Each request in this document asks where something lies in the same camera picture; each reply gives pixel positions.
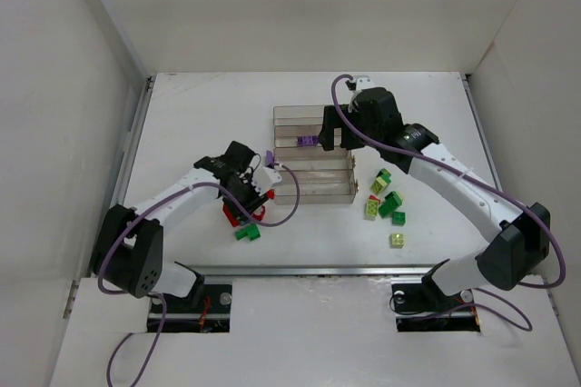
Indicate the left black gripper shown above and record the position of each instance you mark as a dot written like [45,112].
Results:
[248,202]

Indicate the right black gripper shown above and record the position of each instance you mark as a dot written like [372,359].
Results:
[340,128]

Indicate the purple lego brick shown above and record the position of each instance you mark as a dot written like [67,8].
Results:
[307,141]

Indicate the red flower lego brick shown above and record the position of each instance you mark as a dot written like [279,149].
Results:
[259,214]

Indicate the red rectangular lego brick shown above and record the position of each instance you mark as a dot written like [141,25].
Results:
[234,219]

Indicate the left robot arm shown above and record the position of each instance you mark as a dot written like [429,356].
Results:
[129,251]

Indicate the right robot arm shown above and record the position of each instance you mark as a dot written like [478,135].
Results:
[517,236]

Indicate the green stepped lego brick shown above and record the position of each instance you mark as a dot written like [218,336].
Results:
[250,232]

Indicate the purple lego by bins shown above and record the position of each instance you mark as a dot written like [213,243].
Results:
[269,159]

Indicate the clear bin first row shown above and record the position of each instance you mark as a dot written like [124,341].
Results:
[290,115]

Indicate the green and lime brick top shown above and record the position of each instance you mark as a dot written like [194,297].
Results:
[381,181]

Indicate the dark green angled brick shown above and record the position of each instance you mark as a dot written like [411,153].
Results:
[392,202]

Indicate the lime square brick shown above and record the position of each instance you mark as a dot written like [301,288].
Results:
[396,240]

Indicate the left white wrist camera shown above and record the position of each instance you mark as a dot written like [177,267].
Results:
[264,178]

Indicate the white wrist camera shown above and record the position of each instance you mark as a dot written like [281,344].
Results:
[359,83]
[264,178]

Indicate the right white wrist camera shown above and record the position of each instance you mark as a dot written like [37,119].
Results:
[359,83]

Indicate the aluminium rail front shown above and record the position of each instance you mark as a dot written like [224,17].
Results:
[307,271]

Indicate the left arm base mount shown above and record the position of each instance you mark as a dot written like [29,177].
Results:
[210,314]

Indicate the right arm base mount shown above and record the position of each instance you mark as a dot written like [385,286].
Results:
[418,309]

